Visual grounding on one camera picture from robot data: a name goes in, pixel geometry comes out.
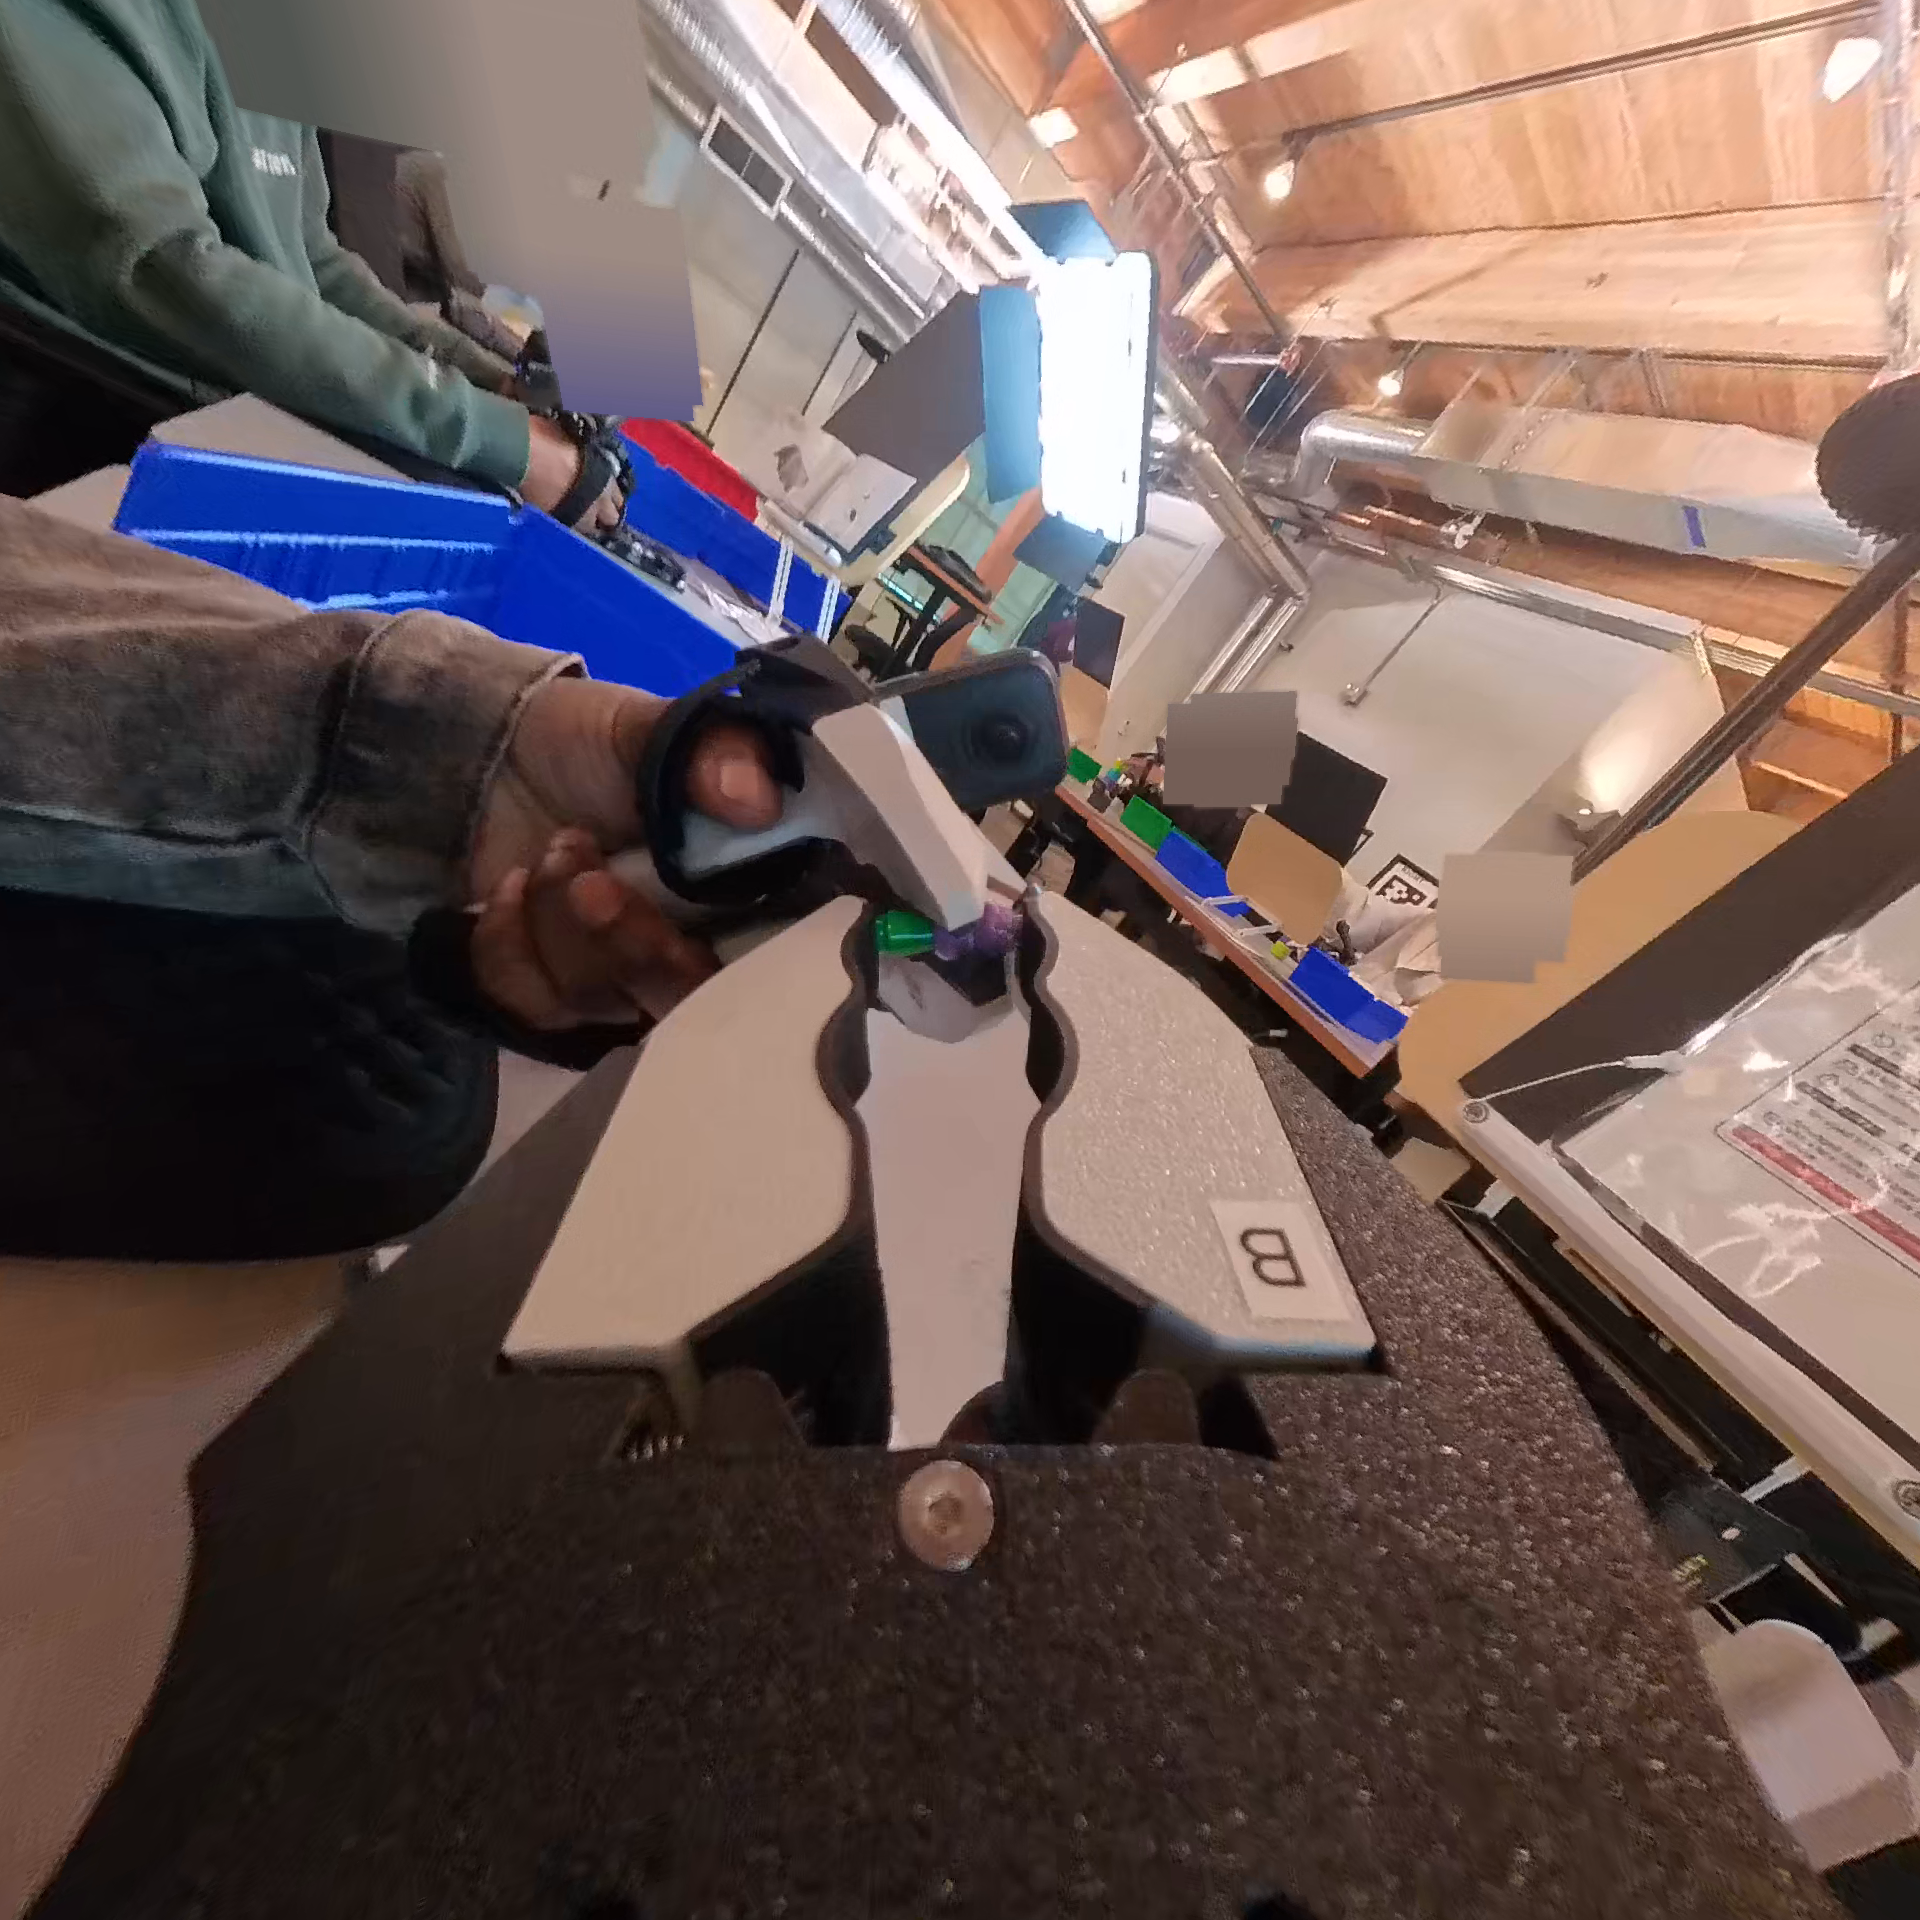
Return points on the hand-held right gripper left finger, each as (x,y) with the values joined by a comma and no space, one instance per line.
(675,1171)

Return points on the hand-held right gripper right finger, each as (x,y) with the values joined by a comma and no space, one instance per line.
(1171,1140)

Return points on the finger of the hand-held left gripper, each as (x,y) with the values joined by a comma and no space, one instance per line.
(939,1009)
(902,810)

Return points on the purple toy flower green stem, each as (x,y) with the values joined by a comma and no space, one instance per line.
(908,937)

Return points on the person's left forearm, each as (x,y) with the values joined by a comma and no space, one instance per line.
(226,720)

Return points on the person's left hand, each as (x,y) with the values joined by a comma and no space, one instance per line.
(587,810)

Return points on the small green plastic bin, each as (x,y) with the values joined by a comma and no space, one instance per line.
(1149,818)

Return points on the long wooden table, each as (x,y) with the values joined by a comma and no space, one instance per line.
(1202,922)

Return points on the small blue plastic bin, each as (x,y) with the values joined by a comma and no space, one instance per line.
(1343,1002)
(1195,867)

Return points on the tan chair back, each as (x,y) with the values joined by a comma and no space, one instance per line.
(1283,873)

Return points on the black monitor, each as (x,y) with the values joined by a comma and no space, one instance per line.
(1335,796)

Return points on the black and white marker board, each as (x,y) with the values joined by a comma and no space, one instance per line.
(1412,885)

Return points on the studio light panel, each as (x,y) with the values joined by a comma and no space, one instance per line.
(1097,388)

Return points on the red plastic bin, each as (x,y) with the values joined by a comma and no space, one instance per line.
(698,458)

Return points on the person's black trousers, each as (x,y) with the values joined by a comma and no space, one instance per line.
(226,1094)

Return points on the white framed plastic panel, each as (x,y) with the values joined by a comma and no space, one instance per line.
(1725,1140)

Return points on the large blue plastic bin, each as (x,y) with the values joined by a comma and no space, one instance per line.
(375,539)

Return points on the black boom pole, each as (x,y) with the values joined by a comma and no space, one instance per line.
(1770,675)

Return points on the white plastic block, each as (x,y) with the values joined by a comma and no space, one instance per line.
(1801,1723)

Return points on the silver ventilation duct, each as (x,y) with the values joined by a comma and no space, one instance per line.
(1577,464)

